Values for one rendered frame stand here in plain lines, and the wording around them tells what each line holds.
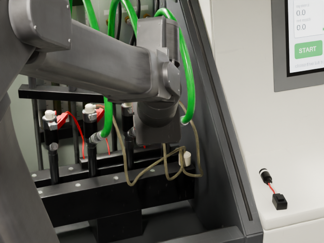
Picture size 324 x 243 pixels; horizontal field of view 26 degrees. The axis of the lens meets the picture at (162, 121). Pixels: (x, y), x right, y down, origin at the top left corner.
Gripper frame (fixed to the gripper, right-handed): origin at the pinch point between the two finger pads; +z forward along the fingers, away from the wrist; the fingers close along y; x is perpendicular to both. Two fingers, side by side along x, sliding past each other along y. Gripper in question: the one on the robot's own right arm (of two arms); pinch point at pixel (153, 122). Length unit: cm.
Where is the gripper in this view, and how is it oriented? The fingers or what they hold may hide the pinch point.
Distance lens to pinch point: 111.0
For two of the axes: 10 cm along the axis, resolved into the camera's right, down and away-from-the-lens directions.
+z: -0.5, 2.3, 9.7
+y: -0.8, -9.7, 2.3
